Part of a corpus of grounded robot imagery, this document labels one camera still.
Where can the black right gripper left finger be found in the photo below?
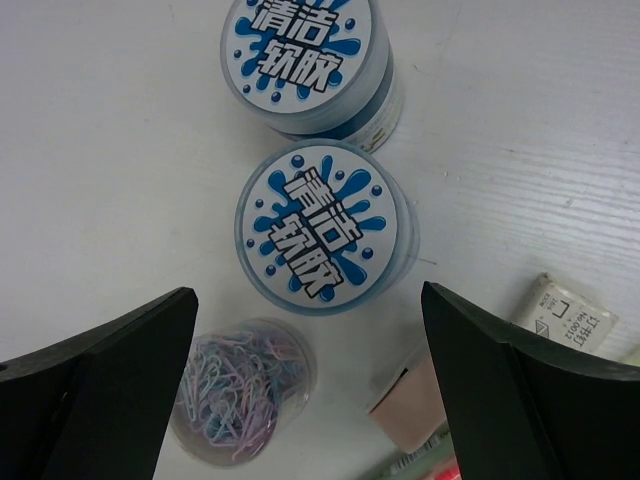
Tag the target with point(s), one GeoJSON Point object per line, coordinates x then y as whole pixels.
{"type": "Point", "coordinates": [97, 405]}

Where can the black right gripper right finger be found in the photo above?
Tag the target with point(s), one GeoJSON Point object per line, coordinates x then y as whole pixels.
{"type": "Point", "coordinates": [521, 406]}

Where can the pink highlighter pen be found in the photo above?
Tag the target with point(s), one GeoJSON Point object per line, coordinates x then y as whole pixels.
{"type": "Point", "coordinates": [450, 471]}

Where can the green highlighter pen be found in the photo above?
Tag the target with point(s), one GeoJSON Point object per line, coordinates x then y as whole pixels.
{"type": "Point", "coordinates": [435, 451]}

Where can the clear jar of paper clips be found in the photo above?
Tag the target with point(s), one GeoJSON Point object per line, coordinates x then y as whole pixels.
{"type": "Point", "coordinates": [240, 387]}

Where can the pink mini stapler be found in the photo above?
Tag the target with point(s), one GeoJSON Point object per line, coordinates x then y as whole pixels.
{"type": "Point", "coordinates": [406, 401]}

